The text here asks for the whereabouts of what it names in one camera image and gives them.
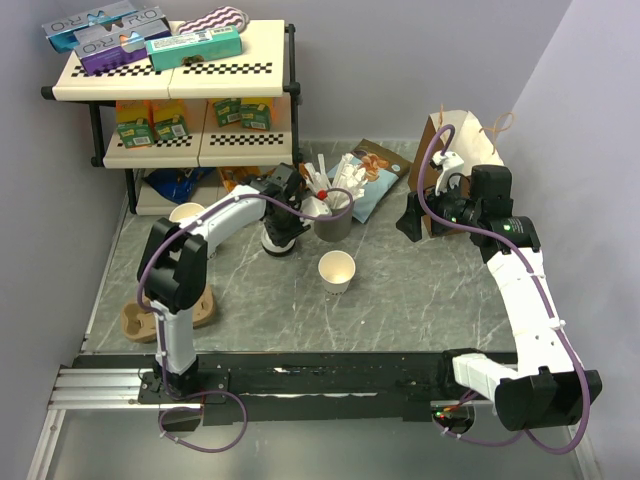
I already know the purple cable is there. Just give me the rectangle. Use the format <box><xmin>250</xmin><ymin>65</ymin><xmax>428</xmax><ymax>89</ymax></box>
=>
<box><xmin>136</xmin><ymin>186</ymin><xmax>355</xmax><ymax>455</ymax></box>
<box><xmin>416</xmin><ymin>123</ymin><xmax>593</xmax><ymax>455</ymax></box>

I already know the stack of white cup lids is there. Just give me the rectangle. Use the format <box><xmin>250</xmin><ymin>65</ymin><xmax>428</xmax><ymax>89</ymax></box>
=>
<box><xmin>261</xmin><ymin>232</ymin><xmax>296</xmax><ymax>258</ymax></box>

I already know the green orange box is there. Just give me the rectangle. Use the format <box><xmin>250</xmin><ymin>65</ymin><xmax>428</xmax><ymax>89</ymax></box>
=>
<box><xmin>151</xmin><ymin>99</ymin><xmax>189</xmax><ymax>141</ymax></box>
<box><xmin>115</xmin><ymin>100</ymin><xmax>155</xmax><ymax>149</ymax></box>
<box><xmin>239</xmin><ymin>97</ymin><xmax>274</xmax><ymax>131</ymax></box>
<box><xmin>209</xmin><ymin>98</ymin><xmax>242</xmax><ymax>127</ymax></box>

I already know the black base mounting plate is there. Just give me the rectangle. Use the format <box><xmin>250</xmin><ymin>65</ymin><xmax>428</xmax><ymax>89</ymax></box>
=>
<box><xmin>138</xmin><ymin>352</ymin><xmax>466</xmax><ymax>426</ymax></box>

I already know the dark blue snack bag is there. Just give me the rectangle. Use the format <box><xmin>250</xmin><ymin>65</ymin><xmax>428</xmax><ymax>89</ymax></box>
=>
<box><xmin>143</xmin><ymin>167</ymin><xmax>215</xmax><ymax>205</ymax></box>

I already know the purple O-R-O box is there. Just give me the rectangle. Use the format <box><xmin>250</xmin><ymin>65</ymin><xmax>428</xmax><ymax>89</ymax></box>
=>
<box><xmin>74</xmin><ymin>20</ymin><xmax>172</xmax><ymax>76</ymax></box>

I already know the brown paper takeout bag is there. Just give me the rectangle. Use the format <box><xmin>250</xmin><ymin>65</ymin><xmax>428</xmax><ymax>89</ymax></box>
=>
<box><xmin>408</xmin><ymin>110</ymin><xmax>513</xmax><ymax>237</ymax></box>

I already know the cream checkered shelf rack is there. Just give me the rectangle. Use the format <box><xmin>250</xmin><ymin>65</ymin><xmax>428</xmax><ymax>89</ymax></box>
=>
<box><xmin>41</xmin><ymin>20</ymin><xmax>302</xmax><ymax>215</ymax></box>

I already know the aluminium rail frame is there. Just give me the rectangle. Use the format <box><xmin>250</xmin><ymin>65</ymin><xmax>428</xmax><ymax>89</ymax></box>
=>
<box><xmin>24</xmin><ymin>324</ymin><xmax>601</xmax><ymax>480</ymax></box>

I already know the light blue nut bag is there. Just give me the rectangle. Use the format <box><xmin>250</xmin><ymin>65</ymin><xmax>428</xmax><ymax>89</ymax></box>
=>
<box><xmin>346</xmin><ymin>139</ymin><xmax>411</xmax><ymax>223</ymax></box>

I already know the teal carton box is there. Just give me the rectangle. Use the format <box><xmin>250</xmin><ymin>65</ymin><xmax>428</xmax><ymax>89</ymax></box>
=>
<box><xmin>145</xmin><ymin>26</ymin><xmax>243</xmax><ymax>71</ymax></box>

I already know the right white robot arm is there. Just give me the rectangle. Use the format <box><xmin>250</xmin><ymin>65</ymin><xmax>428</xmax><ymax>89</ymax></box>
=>
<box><xmin>396</xmin><ymin>165</ymin><xmax>602</xmax><ymax>431</ymax></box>

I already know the grey straw holder cup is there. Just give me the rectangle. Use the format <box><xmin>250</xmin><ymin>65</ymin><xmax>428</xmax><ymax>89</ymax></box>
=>
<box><xmin>313</xmin><ymin>205</ymin><xmax>353</xmax><ymax>242</ymax></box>

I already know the brown cardboard cup carrier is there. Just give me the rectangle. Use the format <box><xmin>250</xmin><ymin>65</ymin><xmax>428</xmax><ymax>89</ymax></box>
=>
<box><xmin>120</xmin><ymin>289</ymin><xmax>218</xmax><ymax>344</ymax></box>

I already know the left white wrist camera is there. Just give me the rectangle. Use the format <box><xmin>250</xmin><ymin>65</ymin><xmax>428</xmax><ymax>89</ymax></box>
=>
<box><xmin>301</xmin><ymin>192</ymin><xmax>332</xmax><ymax>221</ymax></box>

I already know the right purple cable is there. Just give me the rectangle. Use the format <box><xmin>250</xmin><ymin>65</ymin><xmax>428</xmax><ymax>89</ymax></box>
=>
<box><xmin>416</xmin><ymin>123</ymin><xmax>593</xmax><ymax>455</ymax></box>

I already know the blue O-R-O box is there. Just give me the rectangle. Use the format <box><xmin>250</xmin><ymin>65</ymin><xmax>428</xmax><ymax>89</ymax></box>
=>
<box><xmin>42</xmin><ymin>1</ymin><xmax>167</xmax><ymax>53</ymax></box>

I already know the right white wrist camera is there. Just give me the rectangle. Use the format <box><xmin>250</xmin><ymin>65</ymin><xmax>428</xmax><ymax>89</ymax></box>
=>
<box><xmin>430</xmin><ymin>151</ymin><xmax>464</xmax><ymax>196</ymax></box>

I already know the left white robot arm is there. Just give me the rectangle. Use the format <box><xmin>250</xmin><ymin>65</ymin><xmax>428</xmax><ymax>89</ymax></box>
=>
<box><xmin>136</xmin><ymin>164</ymin><xmax>310</xmax><ymax>402</ymax></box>

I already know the single white paper cup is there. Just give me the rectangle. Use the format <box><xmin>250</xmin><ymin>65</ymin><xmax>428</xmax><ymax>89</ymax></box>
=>
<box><xmin>318</xmin><ymin>250</ymin><xmax>356</xmax><ymax>295</ymax></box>

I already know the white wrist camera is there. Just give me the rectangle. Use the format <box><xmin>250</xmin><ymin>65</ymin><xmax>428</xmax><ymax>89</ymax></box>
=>
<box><xmin>301</xmin><ymin>192</ymin><xmax>332</xmax><ymax>221</ymax></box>
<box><xmin>430</xmin><ymin>151</ymin><xmax>464</xmax><ymax>196</ymax></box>

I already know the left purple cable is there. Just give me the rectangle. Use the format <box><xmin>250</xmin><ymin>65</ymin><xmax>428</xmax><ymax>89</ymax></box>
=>
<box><xmin>136</xmin><ymin>186</ymin><xmax>355</xmax><ymax>455</ymax></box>

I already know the green orange box far left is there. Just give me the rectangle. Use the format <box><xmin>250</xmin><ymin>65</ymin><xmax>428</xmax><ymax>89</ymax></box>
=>
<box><xmin>115</xmin><ymin>100</ymin><xmax>155</xmax><ymax>149</ymax></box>

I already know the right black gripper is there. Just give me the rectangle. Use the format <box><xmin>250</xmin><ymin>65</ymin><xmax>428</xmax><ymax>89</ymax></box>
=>
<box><xmin>395</xmin><ymin>173</ymin><xmax>481</xmax><ymax>242</ymax></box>

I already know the orange snack bag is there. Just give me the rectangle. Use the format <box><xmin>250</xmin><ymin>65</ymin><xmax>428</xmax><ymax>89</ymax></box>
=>
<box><xmin>216</xmin><ymin>166</ymin><xmax>275</xmax><ymax>193</ymax></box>

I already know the stack of white paper cups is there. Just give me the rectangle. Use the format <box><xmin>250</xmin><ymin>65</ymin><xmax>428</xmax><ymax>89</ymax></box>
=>
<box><xmin>168</xmin><ymin>201</ymin><xmax>219</xmax><ymax>261</ymax></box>

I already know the purple white wavy pouch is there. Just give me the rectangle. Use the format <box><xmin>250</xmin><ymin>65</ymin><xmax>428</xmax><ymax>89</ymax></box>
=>
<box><xmin>177</xmin><ymin>6</ymin><xmax>250</xmax><ymax>35</ymax></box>

